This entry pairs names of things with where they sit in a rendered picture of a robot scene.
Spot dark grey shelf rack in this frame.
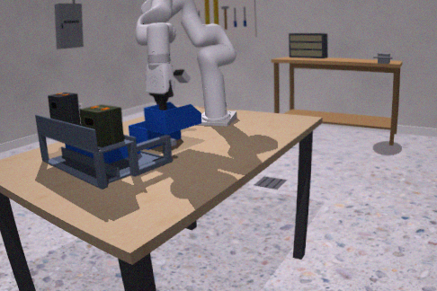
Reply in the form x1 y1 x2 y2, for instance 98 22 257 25
35 115 176 190

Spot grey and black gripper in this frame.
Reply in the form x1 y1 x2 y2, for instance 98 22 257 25
146 62 174 110

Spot black case with orange latches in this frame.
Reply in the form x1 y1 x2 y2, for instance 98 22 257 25
48 93 81 126

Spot dark green case with orange latches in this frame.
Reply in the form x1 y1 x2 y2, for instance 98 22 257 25
79 105 124 147

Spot blue bin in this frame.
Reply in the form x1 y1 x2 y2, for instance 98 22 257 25
129 121 181 150
82 146 128 163
65 144 82 154
144 102 201 135

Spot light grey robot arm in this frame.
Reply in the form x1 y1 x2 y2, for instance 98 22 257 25
136 0 236 121

